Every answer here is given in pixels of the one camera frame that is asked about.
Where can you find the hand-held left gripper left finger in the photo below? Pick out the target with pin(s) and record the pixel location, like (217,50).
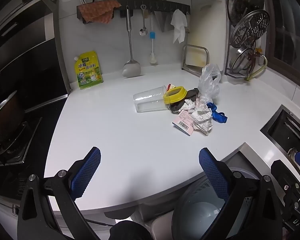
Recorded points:
(87,172)

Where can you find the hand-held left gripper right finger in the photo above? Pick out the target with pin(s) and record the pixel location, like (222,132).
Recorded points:
(212,170)

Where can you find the white perforated bin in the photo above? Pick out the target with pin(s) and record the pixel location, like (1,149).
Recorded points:
(190,197)

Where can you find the printed paper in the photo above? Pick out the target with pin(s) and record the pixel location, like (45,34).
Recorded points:
(202,121)

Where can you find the pink paper box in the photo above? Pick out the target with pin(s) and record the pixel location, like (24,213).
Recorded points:
(183,121)

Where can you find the white tissue wad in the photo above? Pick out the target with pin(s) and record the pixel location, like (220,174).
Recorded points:
(188,104)

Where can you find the yellow plastic lid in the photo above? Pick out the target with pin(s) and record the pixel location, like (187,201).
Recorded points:
(170,100)

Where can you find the clear plastic bag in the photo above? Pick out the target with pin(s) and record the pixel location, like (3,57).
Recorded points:
(207,82)

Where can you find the small red yellow wrapper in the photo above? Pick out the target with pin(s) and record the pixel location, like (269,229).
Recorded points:
(170,87)

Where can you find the clear plastic cup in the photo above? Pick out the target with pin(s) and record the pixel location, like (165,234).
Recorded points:
(147,98)

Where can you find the white dish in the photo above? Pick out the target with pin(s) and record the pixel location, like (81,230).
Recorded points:
(291,152)

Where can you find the dark kitchen sink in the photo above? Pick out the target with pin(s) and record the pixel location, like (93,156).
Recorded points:
(282,127)

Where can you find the gas stove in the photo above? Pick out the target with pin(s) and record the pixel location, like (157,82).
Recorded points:
(12,152)

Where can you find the brown pot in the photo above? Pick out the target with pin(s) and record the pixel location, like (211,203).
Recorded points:
(5,115)

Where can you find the yellow seasoning pouch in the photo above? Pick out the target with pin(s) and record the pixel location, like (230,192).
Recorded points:
(88,70)

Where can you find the glass pot lid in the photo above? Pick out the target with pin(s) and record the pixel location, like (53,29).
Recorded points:
(240,60)

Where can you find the steel spatula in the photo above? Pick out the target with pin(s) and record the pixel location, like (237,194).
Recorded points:
(132,66)

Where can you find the window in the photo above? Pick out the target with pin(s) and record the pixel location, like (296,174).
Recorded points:
(290,30)

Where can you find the white cutting board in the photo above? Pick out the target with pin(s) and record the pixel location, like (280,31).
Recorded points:
(210,30)

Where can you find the perforated steel steamer plate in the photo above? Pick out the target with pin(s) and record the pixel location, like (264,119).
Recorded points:
(250,28)

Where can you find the blue white bottle brush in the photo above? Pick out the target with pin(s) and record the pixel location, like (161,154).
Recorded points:
(153,35)

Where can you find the white hanging cloth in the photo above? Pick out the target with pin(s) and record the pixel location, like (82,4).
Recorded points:
(178,25)

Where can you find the steel spoon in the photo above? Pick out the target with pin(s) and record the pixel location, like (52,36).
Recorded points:
(143,31)

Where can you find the orange dish cloth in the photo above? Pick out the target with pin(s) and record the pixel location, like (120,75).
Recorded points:
(97,11)

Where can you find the dark wall rack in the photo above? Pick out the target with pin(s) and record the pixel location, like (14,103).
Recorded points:
(160,5)

